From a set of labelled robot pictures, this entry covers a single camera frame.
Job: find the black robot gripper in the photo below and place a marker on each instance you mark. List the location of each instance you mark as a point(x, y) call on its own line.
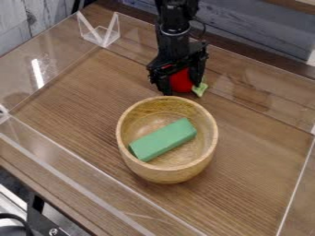
point(162, 67)

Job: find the red plush strawberry toy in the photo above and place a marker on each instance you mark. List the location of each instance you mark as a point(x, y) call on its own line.
point(183, 85)

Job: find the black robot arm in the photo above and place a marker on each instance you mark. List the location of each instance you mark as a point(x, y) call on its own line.
point(173, 27)

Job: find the green rectangular block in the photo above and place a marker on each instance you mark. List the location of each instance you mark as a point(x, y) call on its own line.
point(169, 137)

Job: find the wooden bowl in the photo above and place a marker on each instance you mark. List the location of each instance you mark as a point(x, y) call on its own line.
point(183, 162)

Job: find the clear acrylic corner bracket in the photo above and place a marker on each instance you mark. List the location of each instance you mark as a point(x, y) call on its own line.
point(102, 36)

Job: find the black table leg bracket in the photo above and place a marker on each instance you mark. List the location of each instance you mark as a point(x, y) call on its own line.
point(38, 221)

